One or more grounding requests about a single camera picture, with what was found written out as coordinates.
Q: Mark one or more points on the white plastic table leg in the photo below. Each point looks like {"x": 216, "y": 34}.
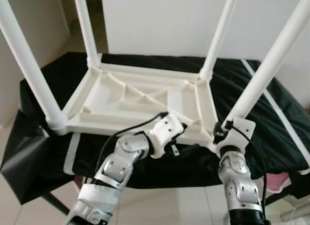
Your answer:
{"x": 271, "y": 55}
{"x": 219, "y": 36}
{"x": 87, "y": 31}
{"x": 29, "y": 70}

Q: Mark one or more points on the pink cloth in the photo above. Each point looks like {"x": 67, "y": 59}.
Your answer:
{"x": 280, "y": 183}
{"x": 77, "y": 185}

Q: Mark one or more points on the black metal stand leg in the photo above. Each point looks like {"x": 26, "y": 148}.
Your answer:
{"x": 55, "y": 203}
{"x": 290, "y": 192}

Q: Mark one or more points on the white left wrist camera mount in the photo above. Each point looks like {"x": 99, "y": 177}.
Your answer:
{"x": 165, "y": 132}

